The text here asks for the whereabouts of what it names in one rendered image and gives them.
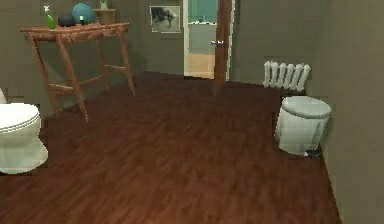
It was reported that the brown room door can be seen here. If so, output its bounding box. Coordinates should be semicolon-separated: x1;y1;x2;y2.
212;0;234;96

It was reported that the framed grey picture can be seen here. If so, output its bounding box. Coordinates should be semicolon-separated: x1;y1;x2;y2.
149;5;182;34

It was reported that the white radiator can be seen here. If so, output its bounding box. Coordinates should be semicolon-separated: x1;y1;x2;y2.
262;60;312;93

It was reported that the white pedal bin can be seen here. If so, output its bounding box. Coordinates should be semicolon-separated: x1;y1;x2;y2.
273;95;333;158

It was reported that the brown plant pot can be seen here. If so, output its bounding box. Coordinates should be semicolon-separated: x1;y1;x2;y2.
93;0;117;26

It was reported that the brown wooden table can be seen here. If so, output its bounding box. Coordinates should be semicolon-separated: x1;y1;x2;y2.
19;22;137;123

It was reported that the teal round vase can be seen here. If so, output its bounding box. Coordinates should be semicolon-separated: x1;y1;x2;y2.
71;1;98;26

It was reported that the dark round bowl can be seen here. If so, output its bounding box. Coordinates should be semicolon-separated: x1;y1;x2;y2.
57;12;77;28

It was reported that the green spray bottle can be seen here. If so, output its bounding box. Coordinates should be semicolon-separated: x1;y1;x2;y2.
43;4;58;30

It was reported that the white toilet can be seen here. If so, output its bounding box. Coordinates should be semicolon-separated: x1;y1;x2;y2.
0;87;50;175

